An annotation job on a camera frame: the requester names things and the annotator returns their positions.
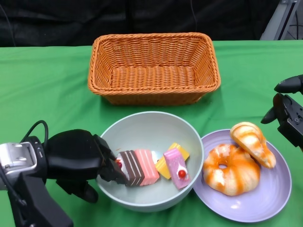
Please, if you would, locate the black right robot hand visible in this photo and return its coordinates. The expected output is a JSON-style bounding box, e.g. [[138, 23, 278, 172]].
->
[[260, 74, 303, 154]]

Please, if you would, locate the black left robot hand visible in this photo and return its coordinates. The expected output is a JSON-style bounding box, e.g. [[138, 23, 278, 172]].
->
[[44, 129, 127, 204]]

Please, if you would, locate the round orange bun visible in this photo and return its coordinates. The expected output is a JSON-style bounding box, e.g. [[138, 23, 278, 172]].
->
[[230, 122, 277, 169]]

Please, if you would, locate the pale grey-green bowl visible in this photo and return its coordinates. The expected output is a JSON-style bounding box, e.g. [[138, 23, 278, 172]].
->
[[96, 111, 205, 212]]

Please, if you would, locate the orange white twisted bread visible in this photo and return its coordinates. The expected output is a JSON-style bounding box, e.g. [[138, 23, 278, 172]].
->
[[202, 143, 261, 196]]

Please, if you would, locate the chocolate pink layered cake slice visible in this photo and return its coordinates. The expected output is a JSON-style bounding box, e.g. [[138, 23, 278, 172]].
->
[[116, 148, 160, 187]]

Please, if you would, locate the yellow cake slice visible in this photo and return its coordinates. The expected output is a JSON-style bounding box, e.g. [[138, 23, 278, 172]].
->
[[155, 142, 190, 180]]

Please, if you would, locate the lavender plate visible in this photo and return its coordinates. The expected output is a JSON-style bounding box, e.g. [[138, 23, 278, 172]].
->
[[193, 129, 292, 223]]

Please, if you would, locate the pink cake slice with cherry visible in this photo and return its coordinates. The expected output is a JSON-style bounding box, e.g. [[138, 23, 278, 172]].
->
[[162, 148, 191, 190]]

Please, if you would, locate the orange wicker basket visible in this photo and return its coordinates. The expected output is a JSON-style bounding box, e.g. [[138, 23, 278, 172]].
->
[[87, 32, 221, 106]]

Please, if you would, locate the black cloth backdrop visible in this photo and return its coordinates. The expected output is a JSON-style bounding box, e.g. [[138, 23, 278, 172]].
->
[[0, 0, 303, 48]]

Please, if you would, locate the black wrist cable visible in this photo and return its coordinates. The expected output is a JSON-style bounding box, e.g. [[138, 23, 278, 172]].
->
[[20, 120, 49, 145]]

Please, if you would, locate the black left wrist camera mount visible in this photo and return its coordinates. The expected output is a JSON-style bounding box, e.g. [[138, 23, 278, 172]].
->
[[6, 170, 74, 227]]

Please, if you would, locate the grey aluminium frame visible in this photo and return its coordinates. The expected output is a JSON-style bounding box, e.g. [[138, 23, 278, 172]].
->
[[259, 0, 303, 41]]

